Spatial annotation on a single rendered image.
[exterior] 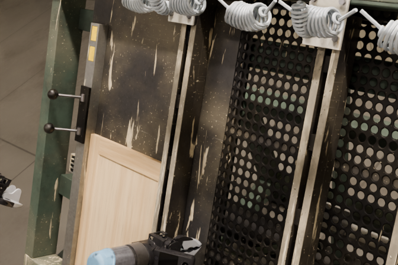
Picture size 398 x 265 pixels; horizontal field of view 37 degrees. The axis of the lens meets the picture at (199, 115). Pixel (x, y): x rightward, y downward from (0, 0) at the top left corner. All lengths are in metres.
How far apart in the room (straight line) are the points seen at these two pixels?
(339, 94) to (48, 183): 1.34
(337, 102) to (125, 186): 0.86
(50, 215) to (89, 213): 0.31
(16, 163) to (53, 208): 2.43
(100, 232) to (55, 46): 0.70
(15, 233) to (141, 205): 2.34
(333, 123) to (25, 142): 3.87
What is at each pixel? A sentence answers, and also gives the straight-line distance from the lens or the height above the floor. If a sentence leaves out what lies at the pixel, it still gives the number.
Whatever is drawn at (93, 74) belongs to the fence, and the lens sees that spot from 2.07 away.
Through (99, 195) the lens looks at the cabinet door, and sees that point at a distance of 2.10.
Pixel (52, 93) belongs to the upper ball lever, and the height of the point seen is 1.52.
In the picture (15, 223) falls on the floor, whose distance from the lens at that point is 4.27.
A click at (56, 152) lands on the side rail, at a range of 2.35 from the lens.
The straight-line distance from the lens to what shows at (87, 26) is 2.24.
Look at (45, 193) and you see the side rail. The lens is 2.39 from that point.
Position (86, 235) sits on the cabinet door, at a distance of 2.18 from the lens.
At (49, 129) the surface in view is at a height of 1.42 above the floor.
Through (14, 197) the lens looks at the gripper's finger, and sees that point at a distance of 1.92.
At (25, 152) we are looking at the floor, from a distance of 4.90.
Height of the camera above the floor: 2.44
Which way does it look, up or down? 34 degrees down
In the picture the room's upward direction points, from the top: 22 degrees counter-clockwise
